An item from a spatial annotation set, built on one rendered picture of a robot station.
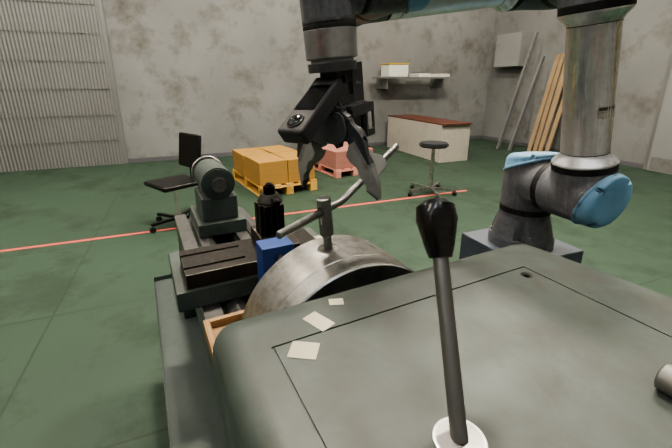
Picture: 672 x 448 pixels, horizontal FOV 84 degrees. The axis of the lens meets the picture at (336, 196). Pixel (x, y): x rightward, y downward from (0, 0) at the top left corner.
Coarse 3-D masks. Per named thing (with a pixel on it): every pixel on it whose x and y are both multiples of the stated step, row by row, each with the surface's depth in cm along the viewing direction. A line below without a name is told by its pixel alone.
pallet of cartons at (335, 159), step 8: (328, 144) 662; (344, 144) 662; (328, 152) 610; (336, 152) 591; (344, 152) 599; (320, 160) 638; (328, 160) 614; (336, 160) 595; (344, 160) 603; (320, 168) 641; (336, 168) 599; (344, 168) 607; (352, 168) 615; (336, 176) 599
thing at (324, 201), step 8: (320, 200) 56; (328, 200) 56; (320, 208) 56; (328, 208) 57; (328, 216) 57; (320, 224) 58; (328, 224) 57; (320, 232) 58; (328, 232) 58; (328, 240) 58; (328, 248) 59
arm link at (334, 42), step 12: (312, 36) 51; (324, 36) 50; (336, 36) 50; (348, 36) 51; (312, 48) 51; (324, 48) 50; (336, 48) 50; (348, 48) 51; (312, 60) 52; (324, 60) 52; (336, 60) 51; (348, 60) 52
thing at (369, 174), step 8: (352, 144) 54; (352, 152) 54; (352, 160) 55; (360, 160) 54; (376, 160) 57; (384, 160) 58; (360, 168) 54; (368, 168) 54; (376, 168) 54; (384, 168) 57; (360, 176) 55; (368, 176) 54; (376, 176) 54; (368, 184) 54; (376, 184) 54; (368, 192) 55; (376, 192) 55
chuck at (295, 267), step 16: (320, 240) 62; (336, 240) 62; (352, 240) 63; (288, 256) 60; (304, 256) 59; (320, 256) 58; (336, 256) 57; (352, 256) 57; (272, 272) 59; (288, 272) 57; (304, 272) 55; (256, 288) 60; (272, 288) 57; (288, 288) 54; (256, 304) 58; (272, 304) 54
